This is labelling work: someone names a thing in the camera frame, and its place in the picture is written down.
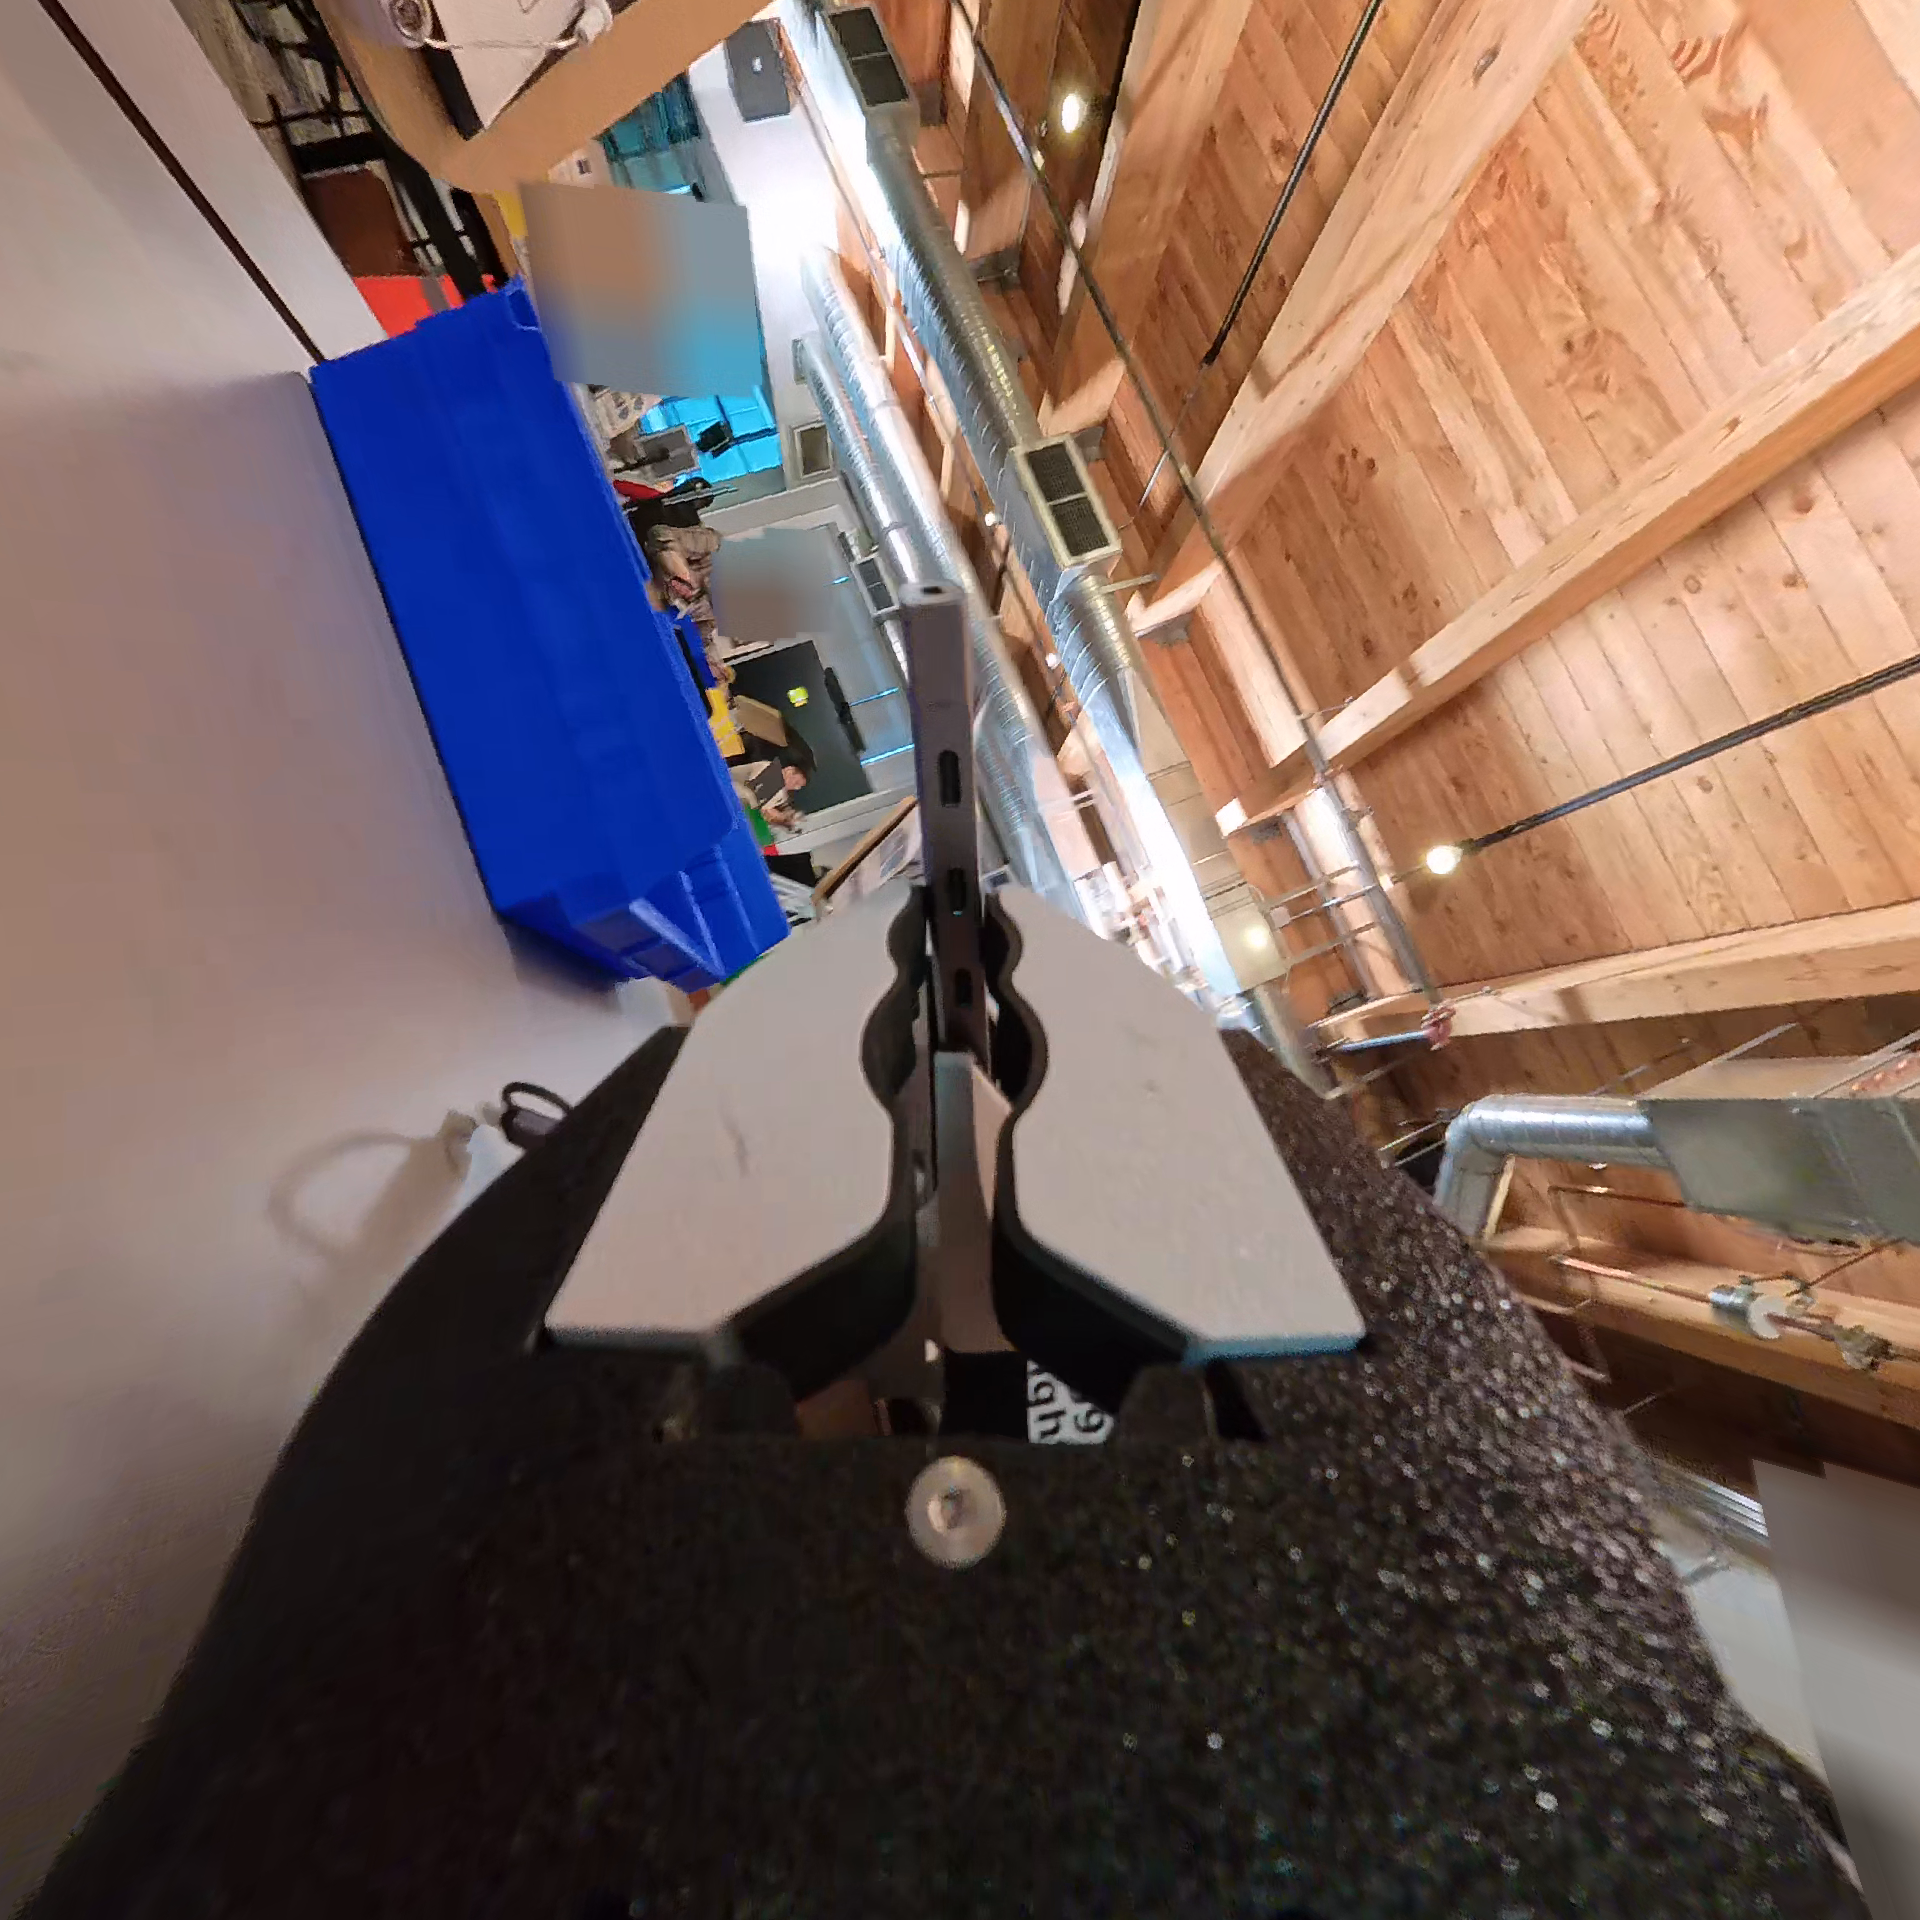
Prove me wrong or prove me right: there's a slim silver ventilation duct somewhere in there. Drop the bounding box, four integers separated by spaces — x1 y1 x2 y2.
791 247 969 633

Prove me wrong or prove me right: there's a dark grey usb hub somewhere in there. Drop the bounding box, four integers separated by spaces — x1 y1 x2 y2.
893 582 1018 1401

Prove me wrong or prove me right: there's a metal duct elbow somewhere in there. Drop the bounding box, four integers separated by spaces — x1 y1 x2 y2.
1431 1092 1672 1250

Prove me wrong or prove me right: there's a large silver ventilation duct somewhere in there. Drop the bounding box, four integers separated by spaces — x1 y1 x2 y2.
863 105 1279 1037

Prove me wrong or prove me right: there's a blue plastic bin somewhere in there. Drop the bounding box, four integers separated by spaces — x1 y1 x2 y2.
310 277 793 994

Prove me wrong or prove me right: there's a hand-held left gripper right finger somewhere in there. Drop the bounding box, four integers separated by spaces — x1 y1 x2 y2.
981 884 1369 1393

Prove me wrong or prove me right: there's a cardboard box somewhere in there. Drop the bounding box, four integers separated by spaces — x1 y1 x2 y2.
815 790 926 911

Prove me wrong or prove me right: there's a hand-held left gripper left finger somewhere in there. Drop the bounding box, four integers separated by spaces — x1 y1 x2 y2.
545 882 936 1389

